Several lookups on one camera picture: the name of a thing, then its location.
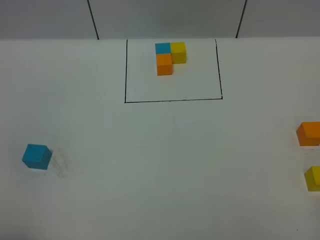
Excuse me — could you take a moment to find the template yellow cube block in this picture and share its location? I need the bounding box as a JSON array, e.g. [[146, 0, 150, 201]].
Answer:
[[170, 42, 187, 64]]

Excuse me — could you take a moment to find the template orange cube block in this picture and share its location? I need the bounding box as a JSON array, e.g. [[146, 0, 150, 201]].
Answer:
[[156, 53, 173, 76]]

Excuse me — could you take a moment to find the template blue cube block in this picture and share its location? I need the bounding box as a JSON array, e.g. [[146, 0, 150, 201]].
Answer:
[[155, 42, 171, 55]]

